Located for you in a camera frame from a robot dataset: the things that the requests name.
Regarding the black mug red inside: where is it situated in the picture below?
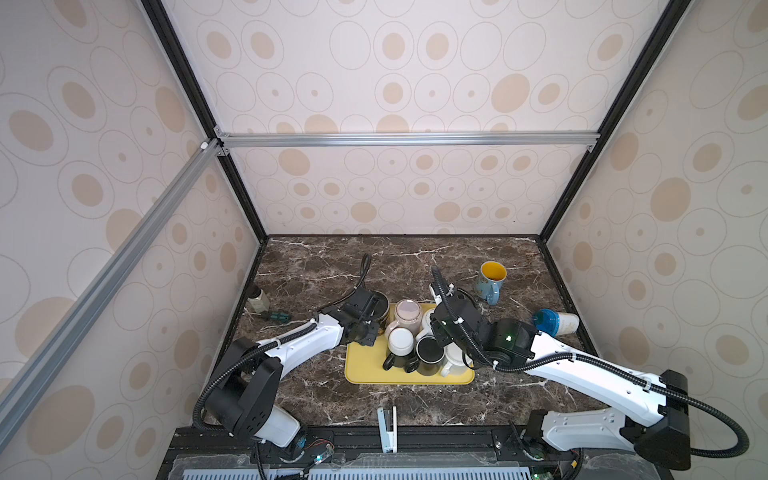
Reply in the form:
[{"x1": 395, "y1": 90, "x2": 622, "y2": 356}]
[{"x1": 404, "y1": 335, "x2": 445, "y2": 376}]

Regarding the blue butterfly mug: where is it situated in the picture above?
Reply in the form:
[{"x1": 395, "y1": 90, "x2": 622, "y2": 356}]
[{"x1": 474, "y1": 261, "x2": 507, "y2": 306}]

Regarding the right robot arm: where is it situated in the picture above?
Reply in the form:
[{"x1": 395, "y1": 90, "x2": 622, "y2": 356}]
[{"x1": 430, "y1": 267, "x2": 750, "y2": 471}]

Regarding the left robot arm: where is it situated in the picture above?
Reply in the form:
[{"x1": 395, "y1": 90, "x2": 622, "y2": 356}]
[{"x1": 192, "y1": 253, "x2": 390, "y2": 450}]

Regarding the white ribbed mug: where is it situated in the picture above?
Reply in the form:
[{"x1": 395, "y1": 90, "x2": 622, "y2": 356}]
[{"x1": 415, "y1": 308, "x2": 434, "y2": 341}]

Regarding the white bottom dark mug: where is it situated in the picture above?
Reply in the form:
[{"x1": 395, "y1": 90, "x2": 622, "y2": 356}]
[{"x1": 382, "y1": 327, "x2": 414, "y2": 371}]

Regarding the white cream mug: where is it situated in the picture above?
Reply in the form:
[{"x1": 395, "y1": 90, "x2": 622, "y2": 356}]
[{"x1": 440, "y1": 343, "x2": 471, "y2": 377}]

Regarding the pink mug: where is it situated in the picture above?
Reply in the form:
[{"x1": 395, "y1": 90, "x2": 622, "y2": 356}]
[{"x1": 385, "y1": 299, "x2": 423, "y2": 338}]

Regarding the yellow plastic tray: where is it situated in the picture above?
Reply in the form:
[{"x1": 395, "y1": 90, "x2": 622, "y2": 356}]
[{"x1": 345, "y1": 304, "x2": 475, "y2": 385}]

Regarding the small green tool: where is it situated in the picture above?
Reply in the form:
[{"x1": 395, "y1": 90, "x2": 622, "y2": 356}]
[{"x1": 259, "y1": 311, "x2": 292, "y2": 324}]

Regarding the white cup blue lid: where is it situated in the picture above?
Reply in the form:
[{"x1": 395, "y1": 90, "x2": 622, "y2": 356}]
[{"x1": 532, "y1": 309, "x2": 581, "y2": 337}]

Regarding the small bottle black cap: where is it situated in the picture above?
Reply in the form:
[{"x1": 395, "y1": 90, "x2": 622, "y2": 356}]
[{"x1": 246, "y1": 284, "x2": 270, "y2": 315}]

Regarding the horizontal aluminium bar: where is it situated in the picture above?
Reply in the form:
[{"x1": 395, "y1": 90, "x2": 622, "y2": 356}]
[{"x1": 220, "y1": 130, "x2": 600, "y2": 150}]

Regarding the diagonal aluminium bar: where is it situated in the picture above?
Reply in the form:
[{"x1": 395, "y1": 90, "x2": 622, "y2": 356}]
[{"x1": 1, "y1": 138, "x2": 222, "y2": 448}]

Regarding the white clip on rail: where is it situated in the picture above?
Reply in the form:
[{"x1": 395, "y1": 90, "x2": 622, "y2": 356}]
[{"x1": 377, "y1": 406, "x2": 398, "y2": 453}]

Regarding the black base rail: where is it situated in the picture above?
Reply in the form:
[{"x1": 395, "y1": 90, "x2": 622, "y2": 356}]
[{"x1": 157, "y1": 425, "x2": 672, "y2": 479}]

